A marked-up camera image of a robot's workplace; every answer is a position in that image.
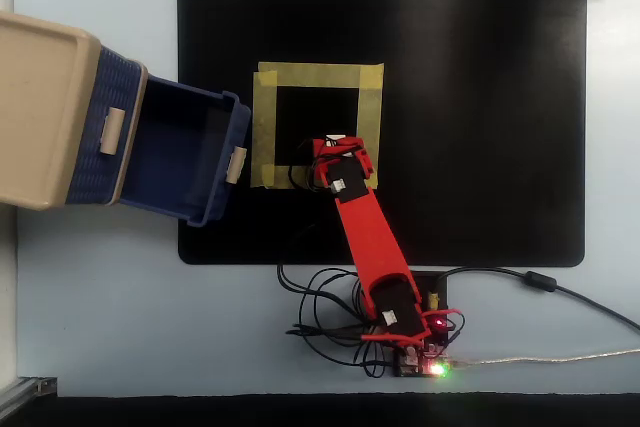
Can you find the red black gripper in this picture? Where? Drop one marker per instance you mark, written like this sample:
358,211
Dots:
347,174

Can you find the white cube block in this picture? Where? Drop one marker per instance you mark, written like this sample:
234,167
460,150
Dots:
334,137

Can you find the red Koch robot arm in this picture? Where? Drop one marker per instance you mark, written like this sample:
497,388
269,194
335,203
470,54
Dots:
372,237

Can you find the beige plastic drawer cabinet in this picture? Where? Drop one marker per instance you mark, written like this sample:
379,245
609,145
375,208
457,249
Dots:
35,112

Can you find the black rectangular table mat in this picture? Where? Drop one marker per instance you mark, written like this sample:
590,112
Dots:
475,122

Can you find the yellow power connector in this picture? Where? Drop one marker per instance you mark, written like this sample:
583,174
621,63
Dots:
433,301

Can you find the controller board with LEDs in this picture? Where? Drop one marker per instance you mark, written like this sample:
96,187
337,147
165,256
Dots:
430,367

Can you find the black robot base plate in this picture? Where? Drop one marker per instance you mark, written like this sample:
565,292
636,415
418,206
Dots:
440,282

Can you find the aluminium profile rail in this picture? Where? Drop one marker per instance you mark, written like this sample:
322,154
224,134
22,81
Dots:
25,392

